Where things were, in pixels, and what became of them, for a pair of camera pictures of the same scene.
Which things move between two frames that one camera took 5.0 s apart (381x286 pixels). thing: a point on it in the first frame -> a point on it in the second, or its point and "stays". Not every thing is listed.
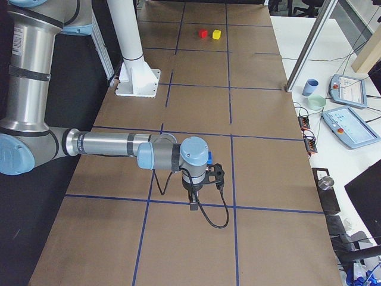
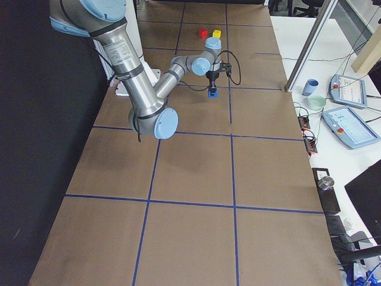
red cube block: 203,33 stays
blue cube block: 209,161 -> 214,96
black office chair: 311,12 stays
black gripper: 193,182 -> 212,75
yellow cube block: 216,34 stays
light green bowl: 316,102 stays
